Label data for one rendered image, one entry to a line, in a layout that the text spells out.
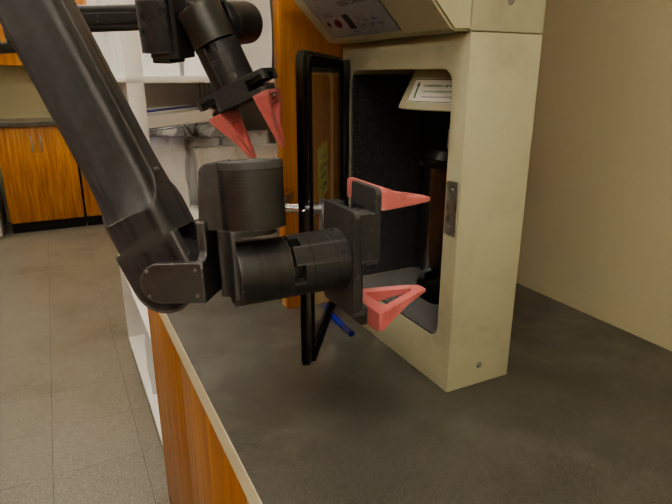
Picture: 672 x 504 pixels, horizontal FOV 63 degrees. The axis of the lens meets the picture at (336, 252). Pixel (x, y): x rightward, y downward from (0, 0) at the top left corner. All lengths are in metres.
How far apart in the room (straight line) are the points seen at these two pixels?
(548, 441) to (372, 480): 0.23
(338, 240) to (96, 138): 0.22
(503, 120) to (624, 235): 0.43
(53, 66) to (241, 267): 0.22
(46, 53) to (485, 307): 0.59
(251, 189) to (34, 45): 0.21
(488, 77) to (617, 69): 0.42
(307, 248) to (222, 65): 0.34
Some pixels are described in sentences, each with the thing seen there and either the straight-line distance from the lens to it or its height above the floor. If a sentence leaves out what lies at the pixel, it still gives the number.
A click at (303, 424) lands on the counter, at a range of 0.74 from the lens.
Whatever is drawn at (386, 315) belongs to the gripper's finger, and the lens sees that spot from 0.54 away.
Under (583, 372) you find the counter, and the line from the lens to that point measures 0.92.
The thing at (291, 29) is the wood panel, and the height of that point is 1.43.
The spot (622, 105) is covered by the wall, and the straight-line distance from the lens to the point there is 1.09.
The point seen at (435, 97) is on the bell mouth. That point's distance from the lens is 0.79.
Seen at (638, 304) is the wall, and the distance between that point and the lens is 1.10.
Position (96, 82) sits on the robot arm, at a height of 1.36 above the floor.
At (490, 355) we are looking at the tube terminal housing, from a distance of 0.84.
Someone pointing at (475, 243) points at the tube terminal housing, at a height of 1.15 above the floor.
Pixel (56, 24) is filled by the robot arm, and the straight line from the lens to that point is 0.53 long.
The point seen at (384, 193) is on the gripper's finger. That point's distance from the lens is 0.50.
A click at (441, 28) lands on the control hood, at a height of 1.41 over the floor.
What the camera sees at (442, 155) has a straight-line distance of 0.84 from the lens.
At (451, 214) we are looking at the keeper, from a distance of 0.72.
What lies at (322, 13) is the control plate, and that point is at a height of 1.45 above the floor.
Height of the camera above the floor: 1.36
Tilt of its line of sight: 18 degrees down
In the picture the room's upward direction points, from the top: straight up
